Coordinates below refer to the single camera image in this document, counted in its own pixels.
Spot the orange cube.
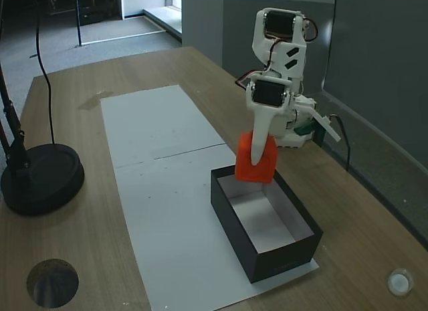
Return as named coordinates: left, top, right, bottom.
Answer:
left=235, top=130, right=278, bottom=185

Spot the round clear plastic cap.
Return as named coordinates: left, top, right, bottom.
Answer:
left=387, top=268, right=414, bottom=296

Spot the black clamp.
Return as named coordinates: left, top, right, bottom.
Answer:
left=313, top=122, right=326, bottom=148

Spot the grey desk partition panel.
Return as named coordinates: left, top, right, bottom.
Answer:
left=310, top=0, right=428, bottom=252

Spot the black round lamp base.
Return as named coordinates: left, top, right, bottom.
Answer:
left=0, top=143, right=85, bottom=217

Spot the red black servo cable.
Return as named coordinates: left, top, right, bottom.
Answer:
left=235, top=70, right=269, bottom=90
left=302, top=17, right=319, bottom=43

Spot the black lamp cable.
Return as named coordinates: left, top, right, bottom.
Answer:
left=32, top=0, right=57, bottom=146

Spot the clear adhesive tape piece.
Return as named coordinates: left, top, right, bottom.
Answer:
left=77, top=89, right=114, bottom=112

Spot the black cardboard box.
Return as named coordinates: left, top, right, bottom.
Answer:
left=209, top=165, right=324, bottom=284

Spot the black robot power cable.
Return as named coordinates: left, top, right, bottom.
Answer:
left=328, top=114, right=352, bottom=172

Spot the black vertical pole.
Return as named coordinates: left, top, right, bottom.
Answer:
left=76, top=0, right=84, bottom=47

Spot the green clamp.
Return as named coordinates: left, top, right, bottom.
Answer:
left=295, top=123, right=316, bottom=137

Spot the white paper sheet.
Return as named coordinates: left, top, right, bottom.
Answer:
left=113, top=144, right=321, bottom=309
left=99, top=84, right=227, bottom=167

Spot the white flat bar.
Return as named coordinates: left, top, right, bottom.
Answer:
left=308, top=109, right=342, bottom=142

